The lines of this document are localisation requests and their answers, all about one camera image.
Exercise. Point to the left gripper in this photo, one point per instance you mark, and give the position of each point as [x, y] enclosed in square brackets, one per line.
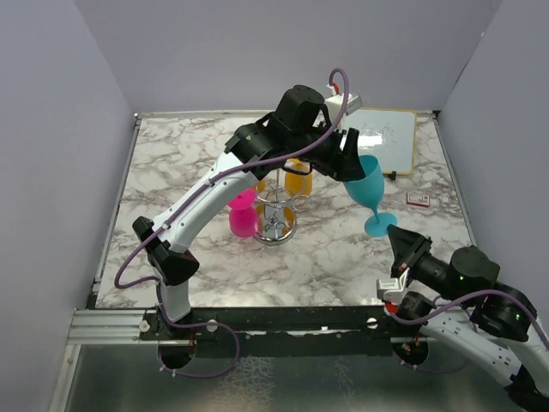
[350, 166]

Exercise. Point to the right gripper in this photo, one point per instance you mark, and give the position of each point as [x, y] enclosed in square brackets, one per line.
[407, 247]

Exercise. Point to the blue wine glass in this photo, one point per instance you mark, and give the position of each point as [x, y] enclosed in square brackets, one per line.
[368, 192]

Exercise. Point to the yellow wine glass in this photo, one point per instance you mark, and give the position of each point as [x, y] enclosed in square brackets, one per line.
[261, 186]
[298, 185]

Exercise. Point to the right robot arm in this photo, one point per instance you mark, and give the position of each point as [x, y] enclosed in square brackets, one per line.
[462, 304]

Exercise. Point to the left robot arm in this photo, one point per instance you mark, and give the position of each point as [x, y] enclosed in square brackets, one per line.
[304, 126]

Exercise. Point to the chrome wine glass rack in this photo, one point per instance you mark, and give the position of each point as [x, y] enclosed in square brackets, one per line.
[277, 211]

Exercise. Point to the pink wine glass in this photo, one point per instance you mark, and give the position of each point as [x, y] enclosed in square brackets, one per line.
[243, 220]

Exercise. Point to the red white eraser card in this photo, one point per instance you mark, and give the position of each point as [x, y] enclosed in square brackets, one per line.
[419, 200]

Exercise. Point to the yellow framed whiteboard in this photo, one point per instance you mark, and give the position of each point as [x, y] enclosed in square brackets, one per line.
[389, 135]

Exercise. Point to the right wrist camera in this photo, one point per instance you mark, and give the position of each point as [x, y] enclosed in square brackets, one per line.
[392, 290]

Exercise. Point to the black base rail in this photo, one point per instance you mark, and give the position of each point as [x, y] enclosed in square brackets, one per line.
[282, 331]

